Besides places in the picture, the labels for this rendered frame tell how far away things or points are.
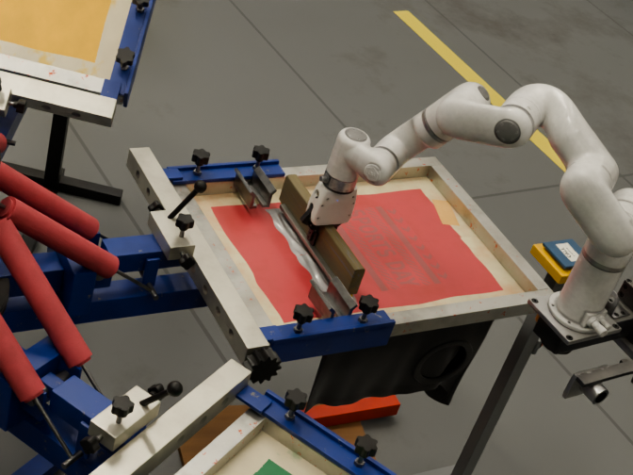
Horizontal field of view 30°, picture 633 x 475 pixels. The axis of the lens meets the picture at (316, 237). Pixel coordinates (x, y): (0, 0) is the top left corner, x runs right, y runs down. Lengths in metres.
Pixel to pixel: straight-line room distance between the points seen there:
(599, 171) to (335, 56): 3.53
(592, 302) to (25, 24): 1.45
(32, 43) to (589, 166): 1.33
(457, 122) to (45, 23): 1.07
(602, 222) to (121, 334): 1.94
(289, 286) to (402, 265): 0.32
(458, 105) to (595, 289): 0.48
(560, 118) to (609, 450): 1.94
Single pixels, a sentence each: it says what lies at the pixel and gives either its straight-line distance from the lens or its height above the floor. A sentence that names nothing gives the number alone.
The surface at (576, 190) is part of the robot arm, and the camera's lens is 2.32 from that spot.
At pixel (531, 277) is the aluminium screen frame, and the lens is 2.90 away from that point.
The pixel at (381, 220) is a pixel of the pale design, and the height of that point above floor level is 0.95.
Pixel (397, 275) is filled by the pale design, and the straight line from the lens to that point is 2.79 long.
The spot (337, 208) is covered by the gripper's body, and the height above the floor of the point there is 1.11.
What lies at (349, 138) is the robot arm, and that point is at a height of 1.29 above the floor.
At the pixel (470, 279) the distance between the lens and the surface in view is 2.87.
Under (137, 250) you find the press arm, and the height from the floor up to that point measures 1.04.
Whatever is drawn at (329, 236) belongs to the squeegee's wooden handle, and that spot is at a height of 1.05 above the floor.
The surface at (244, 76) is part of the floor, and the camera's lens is 5.35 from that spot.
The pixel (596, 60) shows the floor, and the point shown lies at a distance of 6.67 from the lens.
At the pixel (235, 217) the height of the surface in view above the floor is 0.95.
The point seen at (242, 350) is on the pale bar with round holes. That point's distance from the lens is 2.35.
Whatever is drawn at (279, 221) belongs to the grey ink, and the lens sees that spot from 2.82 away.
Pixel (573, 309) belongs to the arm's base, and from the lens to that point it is 2.53.
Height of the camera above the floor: 2.58
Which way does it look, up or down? 35 degrees down
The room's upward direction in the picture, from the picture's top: 18 degrees clockwise
